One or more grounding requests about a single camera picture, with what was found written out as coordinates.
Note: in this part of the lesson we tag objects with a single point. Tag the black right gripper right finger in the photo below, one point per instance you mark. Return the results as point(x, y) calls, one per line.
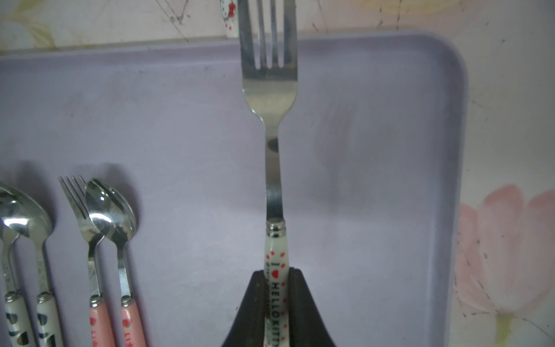
point(306, 327)

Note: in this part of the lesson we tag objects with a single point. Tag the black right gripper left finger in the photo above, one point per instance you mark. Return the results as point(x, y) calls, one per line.
point(248, 327)

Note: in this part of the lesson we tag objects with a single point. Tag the cow pattern handle fork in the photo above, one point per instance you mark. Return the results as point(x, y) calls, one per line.
point(18, 320)

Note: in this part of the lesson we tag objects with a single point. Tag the white floral handle fork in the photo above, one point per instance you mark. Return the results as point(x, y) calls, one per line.
point(270, 89)

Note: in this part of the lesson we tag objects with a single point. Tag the white floral handle spoon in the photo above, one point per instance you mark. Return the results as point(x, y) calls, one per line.
point(229, 11)

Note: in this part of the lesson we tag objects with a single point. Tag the lavender placemat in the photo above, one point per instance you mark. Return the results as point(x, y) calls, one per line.
point(370, 165)

